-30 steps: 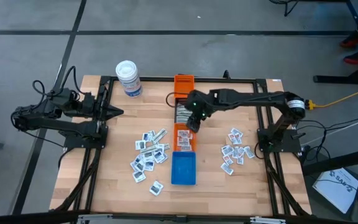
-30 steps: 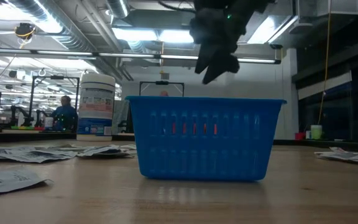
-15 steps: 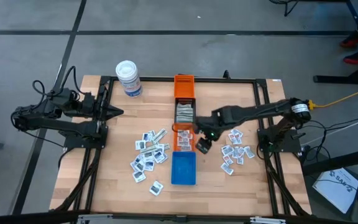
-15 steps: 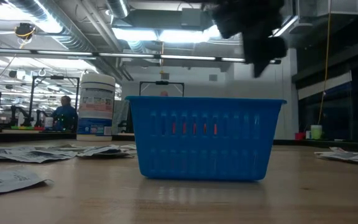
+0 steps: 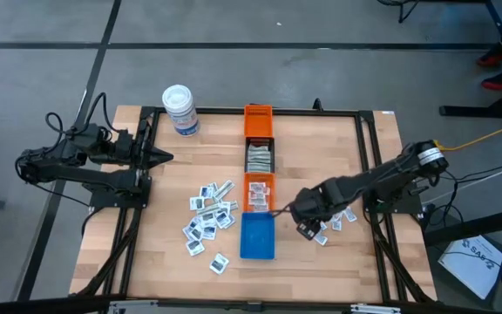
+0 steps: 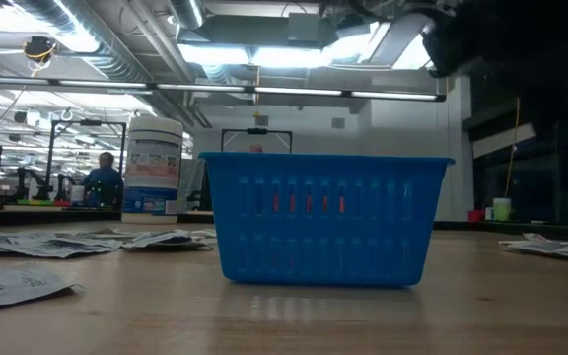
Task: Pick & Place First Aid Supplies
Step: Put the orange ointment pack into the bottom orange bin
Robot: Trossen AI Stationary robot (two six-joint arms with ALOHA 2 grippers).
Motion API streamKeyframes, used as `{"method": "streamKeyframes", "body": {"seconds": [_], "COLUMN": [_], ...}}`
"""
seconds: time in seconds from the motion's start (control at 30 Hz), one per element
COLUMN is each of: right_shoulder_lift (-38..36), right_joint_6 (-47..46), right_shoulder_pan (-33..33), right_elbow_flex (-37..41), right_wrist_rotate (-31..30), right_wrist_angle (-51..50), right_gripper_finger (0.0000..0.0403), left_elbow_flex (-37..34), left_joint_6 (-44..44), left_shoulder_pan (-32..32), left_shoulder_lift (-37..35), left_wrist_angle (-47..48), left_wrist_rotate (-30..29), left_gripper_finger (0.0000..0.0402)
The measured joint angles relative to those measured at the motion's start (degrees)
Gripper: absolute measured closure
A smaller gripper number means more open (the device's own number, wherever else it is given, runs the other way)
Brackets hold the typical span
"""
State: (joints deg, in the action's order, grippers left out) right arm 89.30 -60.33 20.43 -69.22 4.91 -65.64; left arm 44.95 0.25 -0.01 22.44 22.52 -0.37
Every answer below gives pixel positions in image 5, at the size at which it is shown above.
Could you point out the black floor beam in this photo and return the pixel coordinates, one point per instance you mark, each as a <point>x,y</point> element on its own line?
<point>473,227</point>

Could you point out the black plastic basket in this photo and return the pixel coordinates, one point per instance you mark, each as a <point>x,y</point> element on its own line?
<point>246,157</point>

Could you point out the blue plastic basket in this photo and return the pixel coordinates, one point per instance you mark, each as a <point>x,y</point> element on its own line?
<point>257,237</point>

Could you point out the orange plastic basket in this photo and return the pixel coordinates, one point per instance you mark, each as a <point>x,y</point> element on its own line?
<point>258,128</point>
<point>259,178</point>

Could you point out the silver metal bracket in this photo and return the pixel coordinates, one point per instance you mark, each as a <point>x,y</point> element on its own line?
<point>131,307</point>
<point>375,309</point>

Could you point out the white printed booklet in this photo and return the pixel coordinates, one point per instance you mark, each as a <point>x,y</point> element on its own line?
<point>469,266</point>

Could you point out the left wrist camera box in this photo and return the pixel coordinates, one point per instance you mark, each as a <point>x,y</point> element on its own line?
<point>124,139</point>

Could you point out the white adhesive bandage strip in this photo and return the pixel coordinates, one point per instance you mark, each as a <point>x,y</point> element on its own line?
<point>259,150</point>
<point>259,164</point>
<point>224,190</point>
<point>259,157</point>
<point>232,205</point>
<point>259,169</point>
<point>209,209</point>

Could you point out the black clamp bracket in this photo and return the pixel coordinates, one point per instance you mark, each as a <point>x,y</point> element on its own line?
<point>317,104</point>

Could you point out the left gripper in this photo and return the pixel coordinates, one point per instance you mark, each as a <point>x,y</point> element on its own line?
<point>142,150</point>

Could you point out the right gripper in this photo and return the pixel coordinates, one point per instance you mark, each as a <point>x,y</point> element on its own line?
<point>310,205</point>

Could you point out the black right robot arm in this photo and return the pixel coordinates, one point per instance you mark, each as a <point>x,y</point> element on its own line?
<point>364,181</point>

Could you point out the white wipes canister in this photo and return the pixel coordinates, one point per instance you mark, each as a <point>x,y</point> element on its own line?
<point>181,111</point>

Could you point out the black aluminium table frame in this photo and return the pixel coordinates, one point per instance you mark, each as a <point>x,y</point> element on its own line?
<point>294,112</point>

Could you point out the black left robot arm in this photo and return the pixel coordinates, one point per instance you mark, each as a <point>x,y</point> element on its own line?
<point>81,176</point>

